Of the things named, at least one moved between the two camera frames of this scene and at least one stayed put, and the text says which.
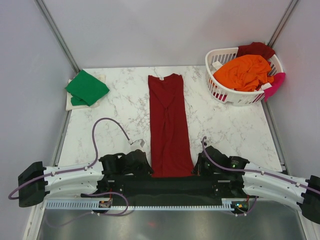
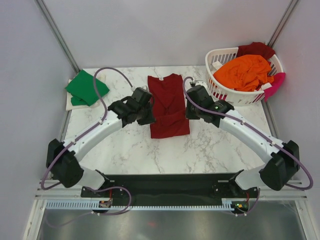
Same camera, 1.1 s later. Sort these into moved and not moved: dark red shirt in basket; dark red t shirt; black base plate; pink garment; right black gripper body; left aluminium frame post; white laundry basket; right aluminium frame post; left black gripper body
Moved: dark red t shirt; left black gripper body; right black gripper body
Not moved: white laundry basket; black base plate; left aluminium frame post; pink garment; dark red shirt in basket; right aluminium frame post
